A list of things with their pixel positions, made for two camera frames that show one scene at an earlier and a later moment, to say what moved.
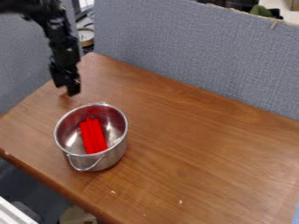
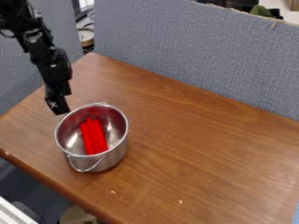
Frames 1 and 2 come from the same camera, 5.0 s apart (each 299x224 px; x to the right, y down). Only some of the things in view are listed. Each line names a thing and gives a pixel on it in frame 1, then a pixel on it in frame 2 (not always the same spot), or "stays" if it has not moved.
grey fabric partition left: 24,59 stays
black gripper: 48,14 → 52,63
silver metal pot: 69,138 stays
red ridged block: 93,136 stays
